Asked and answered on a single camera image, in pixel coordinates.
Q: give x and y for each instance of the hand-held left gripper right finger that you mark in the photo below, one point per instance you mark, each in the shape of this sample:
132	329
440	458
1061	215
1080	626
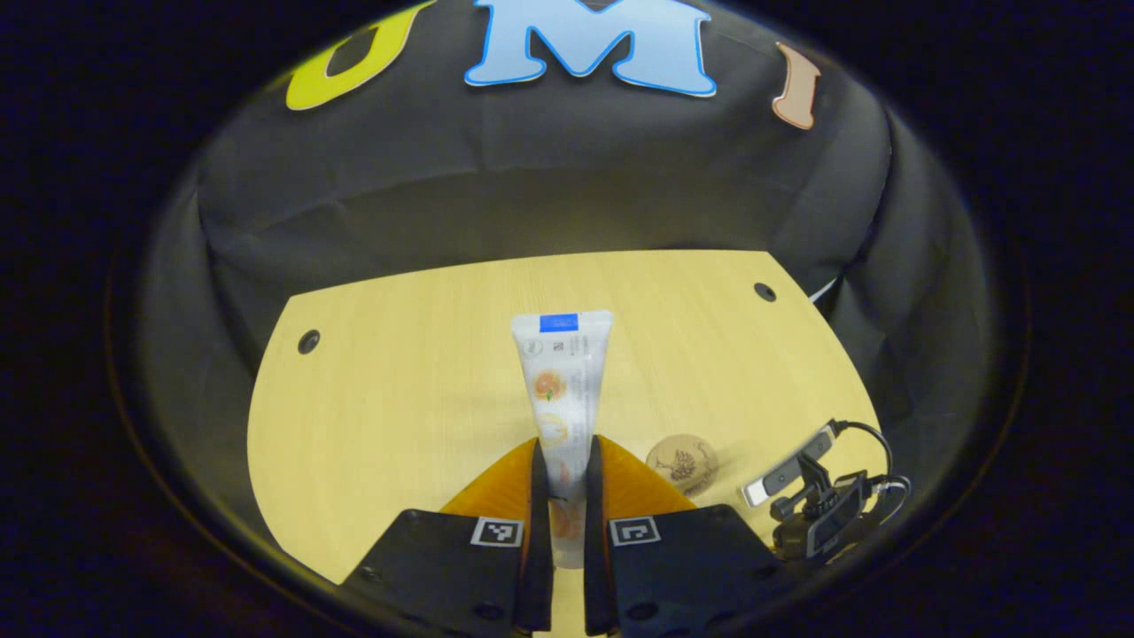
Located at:
598	585

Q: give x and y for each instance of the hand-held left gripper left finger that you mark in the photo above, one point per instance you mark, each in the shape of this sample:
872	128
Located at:
539	585

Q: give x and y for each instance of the round cork coaster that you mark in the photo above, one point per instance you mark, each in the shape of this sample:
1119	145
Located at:
682	465

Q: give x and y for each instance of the white toothpaste tube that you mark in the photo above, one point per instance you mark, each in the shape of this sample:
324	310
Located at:
563	399

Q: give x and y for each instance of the light wooden desktop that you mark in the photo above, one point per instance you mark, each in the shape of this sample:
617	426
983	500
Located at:
399	399

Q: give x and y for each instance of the silver black webcam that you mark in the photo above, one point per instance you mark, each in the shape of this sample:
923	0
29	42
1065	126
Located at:
784	477

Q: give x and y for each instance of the black backdrop cloth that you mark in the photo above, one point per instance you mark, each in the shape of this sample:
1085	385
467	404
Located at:
532	177

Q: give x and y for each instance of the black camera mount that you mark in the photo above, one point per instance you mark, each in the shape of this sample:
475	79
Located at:
828	523

